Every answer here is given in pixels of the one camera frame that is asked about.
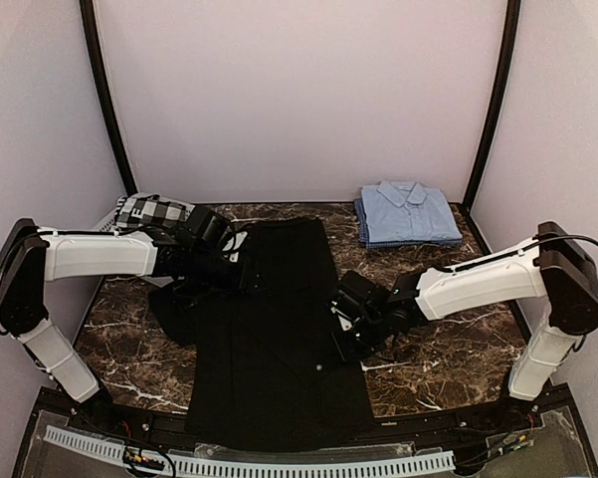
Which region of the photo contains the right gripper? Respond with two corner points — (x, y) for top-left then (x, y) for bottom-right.
(328, 311), (389, 366)

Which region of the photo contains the black long sleeve shirt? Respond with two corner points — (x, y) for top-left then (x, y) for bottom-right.
(148, 217), (374, 453)

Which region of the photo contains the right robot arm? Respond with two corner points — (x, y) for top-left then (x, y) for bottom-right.
(330, 221), (598, 432)

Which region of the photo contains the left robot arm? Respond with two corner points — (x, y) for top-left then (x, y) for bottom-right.
(0, 218), (259, 434)

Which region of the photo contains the black white checkered shirt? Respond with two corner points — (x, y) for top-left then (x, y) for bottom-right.
(113, 193), (194, 230)

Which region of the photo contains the light blue folded shirt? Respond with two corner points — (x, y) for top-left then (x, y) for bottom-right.
(360, 181), (463, 245)

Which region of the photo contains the grey plastic basket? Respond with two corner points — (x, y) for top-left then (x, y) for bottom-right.
(93, 210), (115, 232)

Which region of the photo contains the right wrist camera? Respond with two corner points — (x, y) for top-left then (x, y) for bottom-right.
(330, 270), (389, 332)

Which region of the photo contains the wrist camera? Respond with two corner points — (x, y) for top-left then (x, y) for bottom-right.
(330, 270), (389, 332)
(176, 205), (248, 263)

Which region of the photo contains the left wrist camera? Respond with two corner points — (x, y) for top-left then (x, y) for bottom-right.
(176, 205), (248, 263)

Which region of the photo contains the black front rail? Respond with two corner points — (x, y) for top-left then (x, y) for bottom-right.
(70, 388), (530, 453)

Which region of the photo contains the white slotted cable duct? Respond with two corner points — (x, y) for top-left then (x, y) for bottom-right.
(44, 425), (456, 477)

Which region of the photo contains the left black frame post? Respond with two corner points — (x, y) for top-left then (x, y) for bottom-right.
(79, 0), (138, 195)

